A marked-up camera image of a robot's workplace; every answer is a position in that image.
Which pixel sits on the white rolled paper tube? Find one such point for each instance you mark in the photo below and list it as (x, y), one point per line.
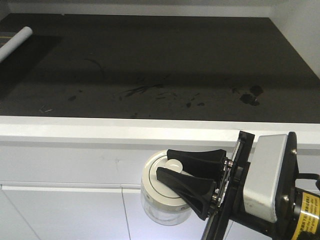
(10, 41)

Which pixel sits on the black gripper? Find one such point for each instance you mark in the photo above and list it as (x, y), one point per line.
(206, 170)

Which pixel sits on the glass jar with white lid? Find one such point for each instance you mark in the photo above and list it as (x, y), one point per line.
(161, 204)

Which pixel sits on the white base cabinet with drawers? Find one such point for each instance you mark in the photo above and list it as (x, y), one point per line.
(79, 178)

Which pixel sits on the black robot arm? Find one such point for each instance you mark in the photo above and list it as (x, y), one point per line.
(298, 210)

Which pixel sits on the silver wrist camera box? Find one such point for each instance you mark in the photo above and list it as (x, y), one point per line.
(260, 188)

